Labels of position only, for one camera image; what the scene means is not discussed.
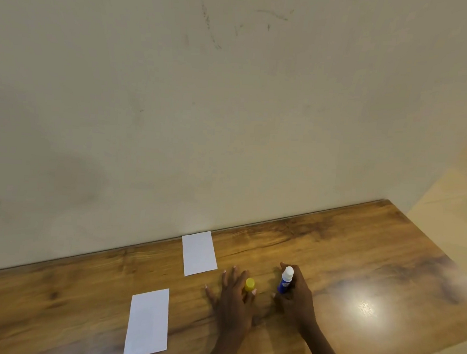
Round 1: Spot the person's right hand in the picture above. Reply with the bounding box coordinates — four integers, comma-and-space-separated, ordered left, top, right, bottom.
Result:
268, 261, 325, 341

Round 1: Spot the person's left hand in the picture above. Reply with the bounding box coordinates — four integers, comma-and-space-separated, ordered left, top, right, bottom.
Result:
201, 263, 260, 339

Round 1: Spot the blue glue stick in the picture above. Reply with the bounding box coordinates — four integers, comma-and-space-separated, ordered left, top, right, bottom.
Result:
276, 265, 295, 297

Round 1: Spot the white paper card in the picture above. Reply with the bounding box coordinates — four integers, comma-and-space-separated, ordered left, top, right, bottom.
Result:
122, 285, 172, 354
179, 228, 221, 280

